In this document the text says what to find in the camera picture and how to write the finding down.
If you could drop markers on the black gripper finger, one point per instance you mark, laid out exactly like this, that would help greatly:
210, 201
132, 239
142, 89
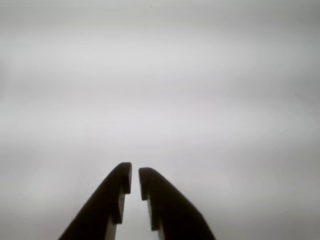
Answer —
105, 200
170, 205

